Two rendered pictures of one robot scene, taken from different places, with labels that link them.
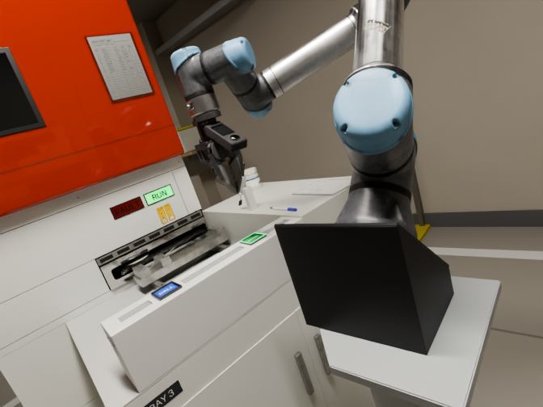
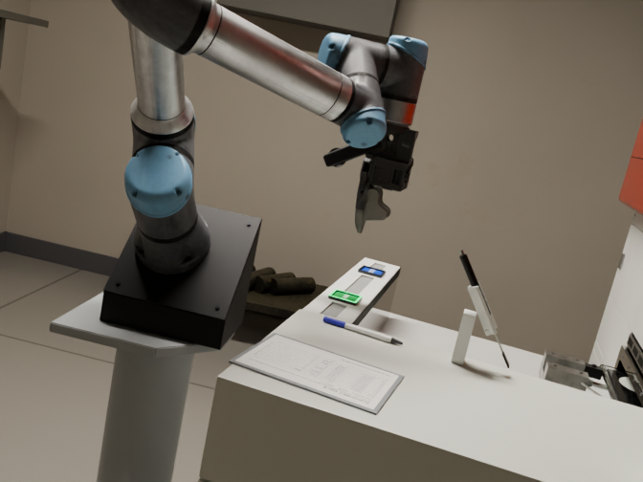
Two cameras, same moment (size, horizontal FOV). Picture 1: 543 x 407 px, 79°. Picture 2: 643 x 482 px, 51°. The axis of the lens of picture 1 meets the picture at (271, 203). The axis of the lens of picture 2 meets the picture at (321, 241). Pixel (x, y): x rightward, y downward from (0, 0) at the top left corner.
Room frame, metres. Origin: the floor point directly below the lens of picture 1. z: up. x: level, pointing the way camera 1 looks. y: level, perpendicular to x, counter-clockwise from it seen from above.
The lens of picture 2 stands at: (1.78, -0.80, 1.34)
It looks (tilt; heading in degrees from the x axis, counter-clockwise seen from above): 12 degrees down; 140
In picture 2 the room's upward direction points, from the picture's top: 12 degrees clockwise
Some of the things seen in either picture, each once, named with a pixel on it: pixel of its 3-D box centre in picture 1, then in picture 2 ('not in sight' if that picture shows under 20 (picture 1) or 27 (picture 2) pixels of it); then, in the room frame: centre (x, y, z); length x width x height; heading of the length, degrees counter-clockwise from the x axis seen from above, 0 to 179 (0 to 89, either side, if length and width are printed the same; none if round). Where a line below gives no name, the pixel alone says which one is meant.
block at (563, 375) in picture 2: (162, 259); (565, 375); (1.14, 0.44, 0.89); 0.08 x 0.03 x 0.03; 36
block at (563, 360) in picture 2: (141, 270); (564, 362); (1.10, 0.50, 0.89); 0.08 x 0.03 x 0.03; 36
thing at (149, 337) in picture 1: (225, 287); (351, 316); (0.78, 0.18, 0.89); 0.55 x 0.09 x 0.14; 126
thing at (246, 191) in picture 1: (245, 192); (477, 325); (1.16, 0.08, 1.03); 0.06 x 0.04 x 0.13; 36
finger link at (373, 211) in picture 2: (232, 175); (371, 212); (0.87, 0.08, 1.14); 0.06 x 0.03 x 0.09; 36
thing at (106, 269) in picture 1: (161, 249); (635, 403); (1.27, 0.48, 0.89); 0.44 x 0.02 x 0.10; 126
